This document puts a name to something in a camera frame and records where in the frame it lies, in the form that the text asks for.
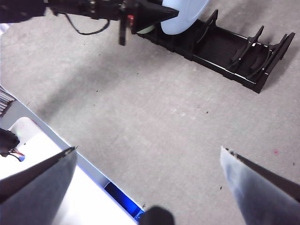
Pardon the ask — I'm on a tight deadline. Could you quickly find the red and black wire bundle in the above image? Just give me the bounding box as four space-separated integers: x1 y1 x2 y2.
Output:
0 151 26 163

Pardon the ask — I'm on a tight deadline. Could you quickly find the black rounded device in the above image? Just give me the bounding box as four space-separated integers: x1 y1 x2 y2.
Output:
138 205 175 225

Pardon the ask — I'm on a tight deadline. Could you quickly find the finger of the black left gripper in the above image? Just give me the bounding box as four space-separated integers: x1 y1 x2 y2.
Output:
135 0 179 33

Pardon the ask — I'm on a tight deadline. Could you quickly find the blue lit panel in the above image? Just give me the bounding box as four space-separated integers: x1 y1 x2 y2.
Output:
104 181 145 221

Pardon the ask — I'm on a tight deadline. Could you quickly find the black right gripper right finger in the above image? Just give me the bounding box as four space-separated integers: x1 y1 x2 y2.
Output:
220 146 300 225

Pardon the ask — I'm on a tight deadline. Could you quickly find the blue plate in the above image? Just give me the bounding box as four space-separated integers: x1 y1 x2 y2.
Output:
160 0 210 36

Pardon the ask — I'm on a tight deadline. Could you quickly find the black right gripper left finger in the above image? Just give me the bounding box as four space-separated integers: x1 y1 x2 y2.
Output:
0 147 78 225

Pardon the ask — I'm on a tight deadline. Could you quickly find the ribbed metal heat sink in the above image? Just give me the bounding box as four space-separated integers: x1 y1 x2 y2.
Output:
0 86 16 115

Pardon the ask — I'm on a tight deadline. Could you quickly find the black plate rack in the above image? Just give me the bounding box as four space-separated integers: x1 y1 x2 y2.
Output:
135 9 296 94

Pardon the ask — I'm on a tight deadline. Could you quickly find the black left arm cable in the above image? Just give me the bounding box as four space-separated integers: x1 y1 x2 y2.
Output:
64 13 111 36

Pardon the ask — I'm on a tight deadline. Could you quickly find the green plate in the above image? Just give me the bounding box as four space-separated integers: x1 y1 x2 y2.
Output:
138 24 156 35

